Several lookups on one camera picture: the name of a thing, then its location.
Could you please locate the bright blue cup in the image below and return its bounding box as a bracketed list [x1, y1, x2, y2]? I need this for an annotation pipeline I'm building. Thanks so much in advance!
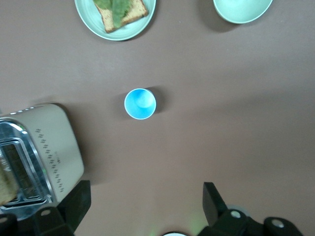
[124, 88, 157, 120]

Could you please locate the pale green bowl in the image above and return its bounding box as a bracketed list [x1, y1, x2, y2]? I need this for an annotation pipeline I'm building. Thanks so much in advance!
[213, 0, 274, 25]

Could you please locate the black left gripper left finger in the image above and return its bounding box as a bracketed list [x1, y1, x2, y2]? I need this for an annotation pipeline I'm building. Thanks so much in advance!
[0, 180, 92, 236]

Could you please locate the pale green plate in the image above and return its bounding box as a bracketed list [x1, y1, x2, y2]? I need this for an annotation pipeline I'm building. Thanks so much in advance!
[74, 0, 157, 41]

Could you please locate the brown toast slice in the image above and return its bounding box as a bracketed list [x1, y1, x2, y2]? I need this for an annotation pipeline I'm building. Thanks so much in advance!
[93, 0, 150, 33]

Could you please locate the green lettuce leaf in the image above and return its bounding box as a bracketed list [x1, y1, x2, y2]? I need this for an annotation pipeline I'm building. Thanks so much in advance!
[93, 0, 131, 29]

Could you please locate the bread slice in toaster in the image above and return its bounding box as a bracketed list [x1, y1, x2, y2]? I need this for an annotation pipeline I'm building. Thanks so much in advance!
[0, 159, 19, 206]

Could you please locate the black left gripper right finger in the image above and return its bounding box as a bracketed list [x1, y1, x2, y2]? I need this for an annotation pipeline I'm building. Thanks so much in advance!
[202, 181, 304, 236]

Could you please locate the beige toaster with chrome top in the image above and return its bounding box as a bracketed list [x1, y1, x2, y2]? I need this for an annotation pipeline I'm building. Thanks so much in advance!
[0, 103, 85, 219]

